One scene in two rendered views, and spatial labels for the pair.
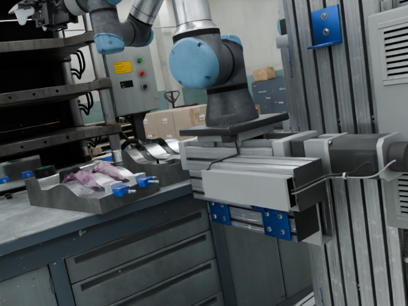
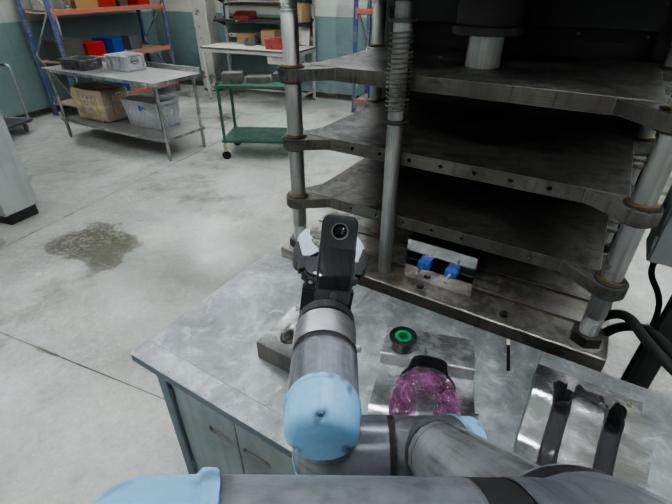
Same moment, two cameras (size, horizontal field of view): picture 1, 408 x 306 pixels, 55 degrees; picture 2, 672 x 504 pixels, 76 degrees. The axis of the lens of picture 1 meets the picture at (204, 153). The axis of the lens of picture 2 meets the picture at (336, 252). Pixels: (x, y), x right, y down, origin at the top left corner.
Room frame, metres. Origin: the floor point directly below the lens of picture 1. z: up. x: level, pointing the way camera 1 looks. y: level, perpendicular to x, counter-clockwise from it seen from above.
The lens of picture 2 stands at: (0.98, -0.07, 1.80)
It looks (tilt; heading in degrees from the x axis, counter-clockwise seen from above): 33 degrees down; 63
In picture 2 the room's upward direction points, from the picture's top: straight up
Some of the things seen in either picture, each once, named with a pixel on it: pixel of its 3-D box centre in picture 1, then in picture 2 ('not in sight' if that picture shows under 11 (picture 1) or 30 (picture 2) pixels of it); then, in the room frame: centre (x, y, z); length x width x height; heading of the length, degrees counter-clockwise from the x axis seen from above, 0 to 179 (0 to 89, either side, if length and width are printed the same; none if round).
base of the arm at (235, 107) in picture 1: (229, 103); not in sight; (1.10, -0.09, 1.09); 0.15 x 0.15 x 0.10
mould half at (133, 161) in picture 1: (160, 158); (578, 452); (1.76, 0.20, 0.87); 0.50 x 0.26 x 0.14; 31
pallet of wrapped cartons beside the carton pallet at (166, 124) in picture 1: (182, 138); not in sight; (6.09, 0.29, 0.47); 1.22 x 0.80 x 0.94; 44
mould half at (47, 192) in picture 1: (89, 184); (420, 413); (1.50, 0.46, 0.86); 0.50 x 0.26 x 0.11; 49
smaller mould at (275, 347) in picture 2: not in sight; (295, 339); (1.32, 0.88, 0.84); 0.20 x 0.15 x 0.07; 31
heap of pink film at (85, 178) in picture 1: (88, 173); (424, 404); (1.50, 0.45, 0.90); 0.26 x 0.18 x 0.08; 49
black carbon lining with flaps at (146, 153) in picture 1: (157, 149); (579, 442); (1.74, 0.20, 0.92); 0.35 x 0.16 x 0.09; 31
